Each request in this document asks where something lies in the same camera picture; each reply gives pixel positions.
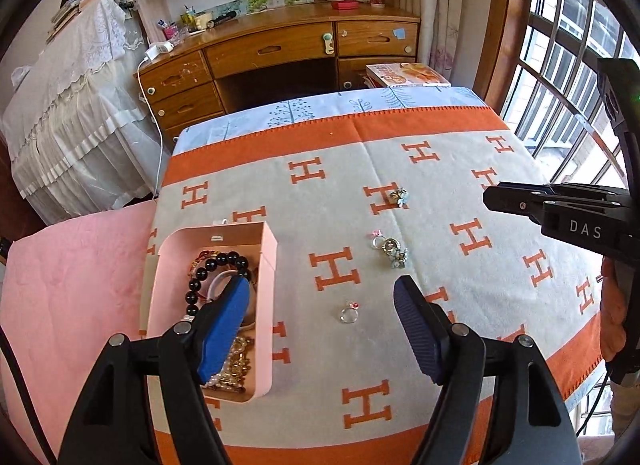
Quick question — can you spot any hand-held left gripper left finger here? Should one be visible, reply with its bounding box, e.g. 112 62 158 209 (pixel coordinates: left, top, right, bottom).
57 274 252 465

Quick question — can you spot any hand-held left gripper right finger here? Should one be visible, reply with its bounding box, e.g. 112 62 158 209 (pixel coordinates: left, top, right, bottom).
392 274 576 465

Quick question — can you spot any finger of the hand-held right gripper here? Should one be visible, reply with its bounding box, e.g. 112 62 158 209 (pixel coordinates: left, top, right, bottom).
482 182 632 224
539 199 635 260

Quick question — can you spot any gold charm bracelet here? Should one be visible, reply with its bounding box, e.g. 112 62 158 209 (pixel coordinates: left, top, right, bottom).
205 335 256 391

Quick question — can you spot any black bead bracelet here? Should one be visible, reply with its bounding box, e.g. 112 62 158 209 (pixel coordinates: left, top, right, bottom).
184 251 253 316

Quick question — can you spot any blue flower ring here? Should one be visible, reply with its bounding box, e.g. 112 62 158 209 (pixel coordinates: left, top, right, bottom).
382 239 411 270

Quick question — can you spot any pink cardboard box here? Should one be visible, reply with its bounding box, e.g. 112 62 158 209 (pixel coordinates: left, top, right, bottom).
139 221 278 403

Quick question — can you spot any person's right hand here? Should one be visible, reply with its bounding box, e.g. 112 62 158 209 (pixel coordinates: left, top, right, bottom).
599 257 628 362

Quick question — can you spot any orange and beige patterned blanket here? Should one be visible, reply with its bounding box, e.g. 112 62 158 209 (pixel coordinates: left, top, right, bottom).
145 108 608 465

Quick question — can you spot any window with metal grille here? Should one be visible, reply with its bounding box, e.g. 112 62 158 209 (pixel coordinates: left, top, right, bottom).
500 0 640 186

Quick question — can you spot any pink cloth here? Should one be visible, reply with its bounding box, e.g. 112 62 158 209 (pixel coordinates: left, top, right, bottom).
0 205 161 465

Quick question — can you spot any pale floral curtain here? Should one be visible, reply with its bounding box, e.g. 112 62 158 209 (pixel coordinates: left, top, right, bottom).
400 0 501 91

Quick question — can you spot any blue tree print sheet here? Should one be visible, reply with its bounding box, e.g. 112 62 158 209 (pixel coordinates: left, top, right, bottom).
172 86 488 156

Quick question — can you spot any white lace furniture cover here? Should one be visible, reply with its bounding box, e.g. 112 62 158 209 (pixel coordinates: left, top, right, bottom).
0 0 161 226

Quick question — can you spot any wooden desk with drawers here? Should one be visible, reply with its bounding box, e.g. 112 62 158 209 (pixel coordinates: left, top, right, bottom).
137 4 422 131

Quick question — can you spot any desk pen holder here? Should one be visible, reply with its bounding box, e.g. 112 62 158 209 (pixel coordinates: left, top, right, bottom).
160 5 201 41

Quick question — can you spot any row of green photo cards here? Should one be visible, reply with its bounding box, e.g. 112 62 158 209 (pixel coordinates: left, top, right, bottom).
200 0 313 21

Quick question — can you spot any stack of books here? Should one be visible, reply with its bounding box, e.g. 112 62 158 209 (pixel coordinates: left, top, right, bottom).
47 0 116 41

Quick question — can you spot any black cable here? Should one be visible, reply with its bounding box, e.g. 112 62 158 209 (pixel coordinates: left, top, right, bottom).
575 374 612 438

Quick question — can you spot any white charger cable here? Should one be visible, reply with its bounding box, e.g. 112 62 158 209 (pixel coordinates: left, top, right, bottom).
135 58 171 196

